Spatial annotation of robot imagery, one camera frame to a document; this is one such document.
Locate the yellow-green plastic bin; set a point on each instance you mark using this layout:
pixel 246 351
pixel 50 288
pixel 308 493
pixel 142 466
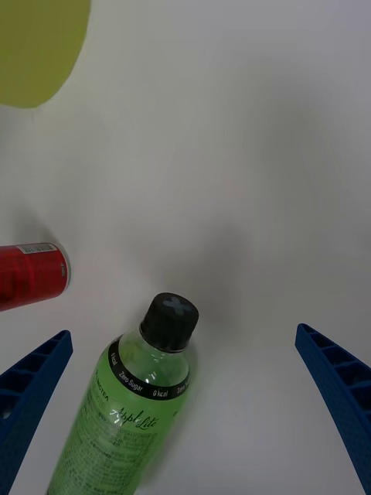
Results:
pixel 35 46

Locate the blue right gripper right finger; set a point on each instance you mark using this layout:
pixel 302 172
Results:
pixel 344 386

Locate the green label plastic bottle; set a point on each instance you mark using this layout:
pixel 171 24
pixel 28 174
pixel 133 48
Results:
pixel 116 425

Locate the red drink can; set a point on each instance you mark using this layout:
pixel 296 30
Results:
pixel 31 274

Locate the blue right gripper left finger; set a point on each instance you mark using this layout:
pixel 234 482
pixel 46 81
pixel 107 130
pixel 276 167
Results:
pixel 27 398

